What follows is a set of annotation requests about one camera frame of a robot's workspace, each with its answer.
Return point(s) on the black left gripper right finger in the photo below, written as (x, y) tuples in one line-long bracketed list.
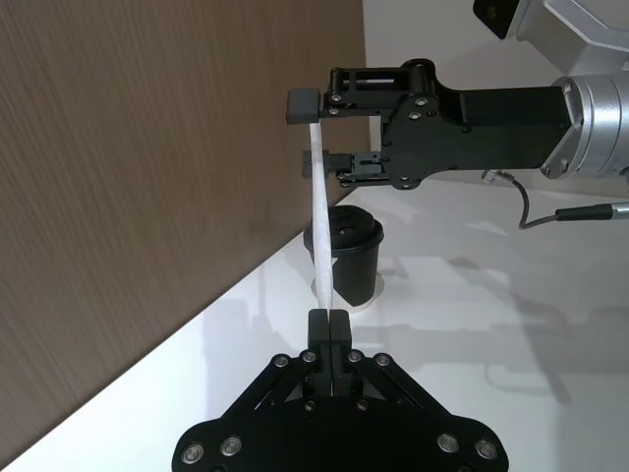
[(340, 344)]

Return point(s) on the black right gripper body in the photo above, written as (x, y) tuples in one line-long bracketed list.
[(442, 142)]

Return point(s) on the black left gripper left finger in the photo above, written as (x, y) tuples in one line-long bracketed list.
[(318, 344)]

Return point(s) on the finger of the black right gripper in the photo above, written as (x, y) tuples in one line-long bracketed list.
[(363, 167), (301, 105)]

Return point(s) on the white paper-wrapped straw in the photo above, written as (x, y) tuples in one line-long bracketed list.
[(322, 236)]

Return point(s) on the black cup with lid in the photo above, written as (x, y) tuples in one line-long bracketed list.
[(359, 265)]

